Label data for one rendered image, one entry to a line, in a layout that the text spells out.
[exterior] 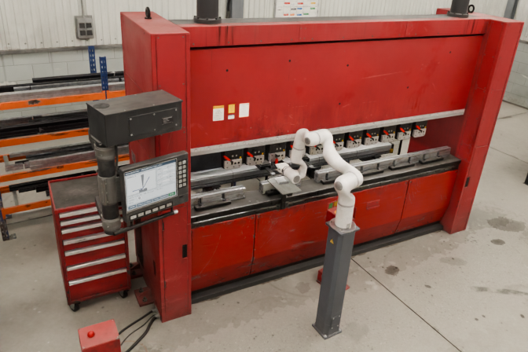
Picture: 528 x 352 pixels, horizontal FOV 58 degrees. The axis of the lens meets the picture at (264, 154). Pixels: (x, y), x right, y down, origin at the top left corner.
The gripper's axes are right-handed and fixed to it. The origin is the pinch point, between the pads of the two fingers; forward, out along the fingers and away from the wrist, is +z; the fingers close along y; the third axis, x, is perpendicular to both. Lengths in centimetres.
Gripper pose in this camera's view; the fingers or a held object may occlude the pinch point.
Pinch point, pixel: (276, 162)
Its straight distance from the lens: 391.0
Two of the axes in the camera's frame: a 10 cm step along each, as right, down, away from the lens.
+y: 8.9, -1.4, 4.4
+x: 0.6, -9.1, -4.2
